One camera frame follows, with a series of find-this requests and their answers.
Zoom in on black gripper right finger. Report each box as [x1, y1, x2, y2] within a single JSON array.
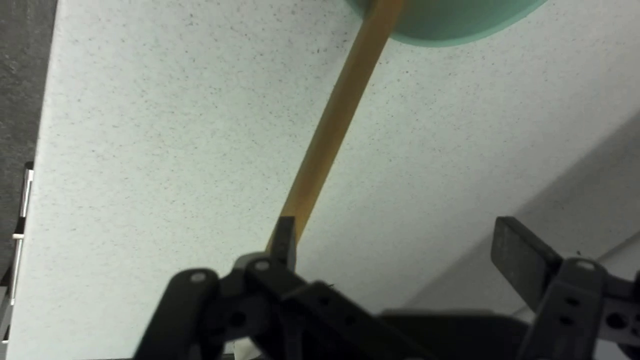
[[491, 216, 562, 309]]

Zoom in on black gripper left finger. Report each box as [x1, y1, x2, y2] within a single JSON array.
[[267, 216, 297, 269]]

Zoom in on mint green bowl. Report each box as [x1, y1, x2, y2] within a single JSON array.
[[347, 0, 549, 48]]

